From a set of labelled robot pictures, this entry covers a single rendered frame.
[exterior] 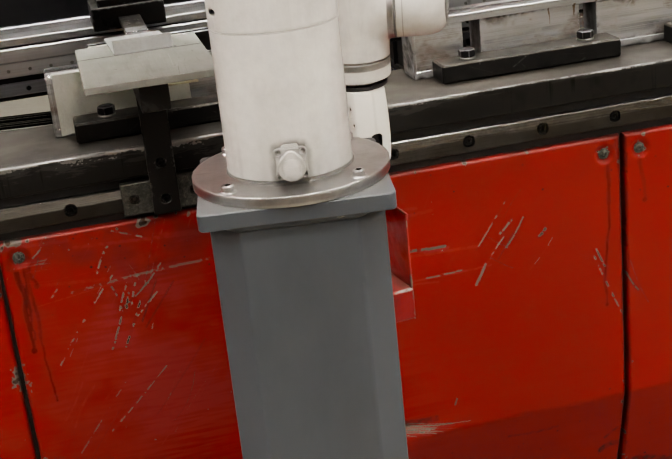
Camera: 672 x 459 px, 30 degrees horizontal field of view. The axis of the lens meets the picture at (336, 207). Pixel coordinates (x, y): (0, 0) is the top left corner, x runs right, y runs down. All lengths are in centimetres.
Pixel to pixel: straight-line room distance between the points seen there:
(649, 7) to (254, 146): 112
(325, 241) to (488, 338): 95
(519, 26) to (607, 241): 37
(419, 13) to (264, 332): 48
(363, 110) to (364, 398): 43
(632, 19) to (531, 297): 48
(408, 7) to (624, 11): 70
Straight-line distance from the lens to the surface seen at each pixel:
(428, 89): 194
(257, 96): 112
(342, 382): 120
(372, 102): 151
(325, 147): 114
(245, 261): 114
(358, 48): 149
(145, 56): 180
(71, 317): 190
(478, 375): 208
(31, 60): 217
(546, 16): 207
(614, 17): 212
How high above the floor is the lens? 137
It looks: 20 degrees down
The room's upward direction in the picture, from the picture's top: 6 degrees counter-clockwise
